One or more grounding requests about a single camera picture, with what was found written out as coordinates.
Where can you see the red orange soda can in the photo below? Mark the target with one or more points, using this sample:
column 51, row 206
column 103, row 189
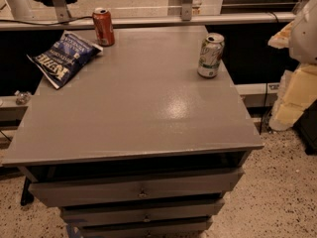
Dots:
column 103, row 26

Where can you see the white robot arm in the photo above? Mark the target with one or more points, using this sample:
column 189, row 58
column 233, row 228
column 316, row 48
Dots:
column 303, row 38

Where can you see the green white 7up can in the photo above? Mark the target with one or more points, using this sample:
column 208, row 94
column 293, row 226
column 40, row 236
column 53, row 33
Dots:
column 210, row 55

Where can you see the grey drawer cabinet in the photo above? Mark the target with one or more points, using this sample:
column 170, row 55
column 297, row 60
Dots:
column 140, row 108

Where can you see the blue chip bag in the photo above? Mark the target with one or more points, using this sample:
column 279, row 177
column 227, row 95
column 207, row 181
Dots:
column 65, row 58

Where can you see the grey metal rail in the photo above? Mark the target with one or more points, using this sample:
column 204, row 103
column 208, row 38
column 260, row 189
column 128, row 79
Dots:
column 86, row 22

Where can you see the grey drawer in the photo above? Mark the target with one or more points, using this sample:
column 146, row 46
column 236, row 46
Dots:
column 144, row 213
column 147, row 229
column 106, row 190

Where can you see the small crumpled clear object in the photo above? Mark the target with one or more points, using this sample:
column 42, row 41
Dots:
column 22, row 98

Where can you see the bottom grey drawer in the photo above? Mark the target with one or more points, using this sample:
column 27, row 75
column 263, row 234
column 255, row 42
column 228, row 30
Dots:
column 147, row 229

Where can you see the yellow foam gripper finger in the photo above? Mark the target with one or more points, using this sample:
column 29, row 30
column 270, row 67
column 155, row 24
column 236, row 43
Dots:
column 297, row 91
column 281, row 39

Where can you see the middle grey drawer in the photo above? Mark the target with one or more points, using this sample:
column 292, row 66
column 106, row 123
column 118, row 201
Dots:
column 144, row 213

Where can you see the top grey drawer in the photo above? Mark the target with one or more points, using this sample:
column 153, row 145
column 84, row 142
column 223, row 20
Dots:
column 106, row 190

